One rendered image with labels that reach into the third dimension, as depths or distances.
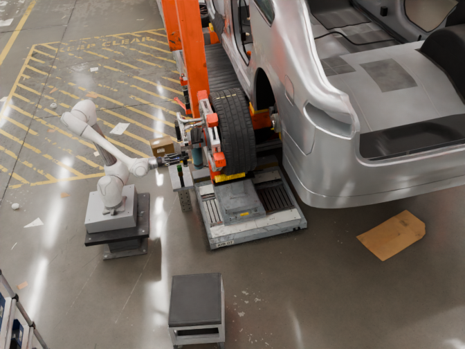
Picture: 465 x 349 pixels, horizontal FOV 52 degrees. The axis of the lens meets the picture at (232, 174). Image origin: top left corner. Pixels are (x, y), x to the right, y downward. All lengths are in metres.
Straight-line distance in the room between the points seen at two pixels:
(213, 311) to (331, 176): 1.16
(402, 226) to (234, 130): 1.67
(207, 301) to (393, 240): 1.66
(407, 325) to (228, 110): 1.95
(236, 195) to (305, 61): 1.60
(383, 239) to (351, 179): 1.25
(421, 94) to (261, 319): 2.10
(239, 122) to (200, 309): 1.31
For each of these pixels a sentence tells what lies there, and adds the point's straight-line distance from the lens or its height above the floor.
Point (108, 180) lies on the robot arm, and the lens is 3.73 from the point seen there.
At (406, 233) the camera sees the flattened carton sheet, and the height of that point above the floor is 0.01.
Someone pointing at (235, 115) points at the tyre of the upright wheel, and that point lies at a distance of 3.41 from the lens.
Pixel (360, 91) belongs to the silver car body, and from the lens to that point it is 3.86.
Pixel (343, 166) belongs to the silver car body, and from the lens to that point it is 2.82.
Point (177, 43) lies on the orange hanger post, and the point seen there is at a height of 0.60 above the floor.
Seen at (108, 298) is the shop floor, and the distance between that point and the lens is 3.85.
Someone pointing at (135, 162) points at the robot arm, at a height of 0.97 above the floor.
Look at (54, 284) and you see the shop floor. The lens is 4.11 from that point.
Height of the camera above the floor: 2.96
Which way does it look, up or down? 40 degrees down
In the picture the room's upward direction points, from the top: 6 degrees counter-clockwise
